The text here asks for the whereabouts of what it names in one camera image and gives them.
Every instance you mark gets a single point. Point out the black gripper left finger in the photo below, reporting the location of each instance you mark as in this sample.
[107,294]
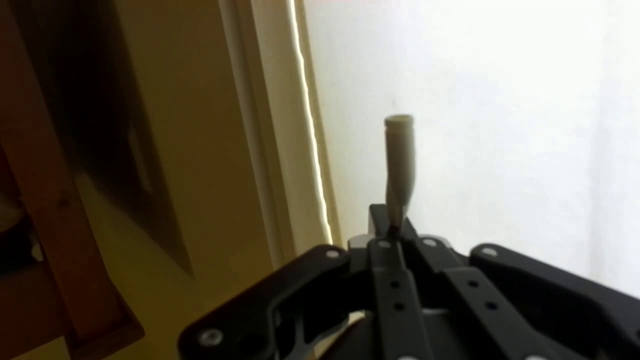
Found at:
[373,306]

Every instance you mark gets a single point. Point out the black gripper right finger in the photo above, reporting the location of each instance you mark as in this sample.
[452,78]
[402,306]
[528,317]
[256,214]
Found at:
[532,301]

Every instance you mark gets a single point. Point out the white roman window blind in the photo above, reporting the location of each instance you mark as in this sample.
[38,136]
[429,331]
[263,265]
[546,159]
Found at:
[500,120]

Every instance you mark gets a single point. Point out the cream window frame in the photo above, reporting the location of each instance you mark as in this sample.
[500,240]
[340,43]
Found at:
[267,120]

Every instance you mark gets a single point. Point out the wooden bunk bed frame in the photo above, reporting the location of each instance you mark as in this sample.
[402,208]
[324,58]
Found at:
[46,201]

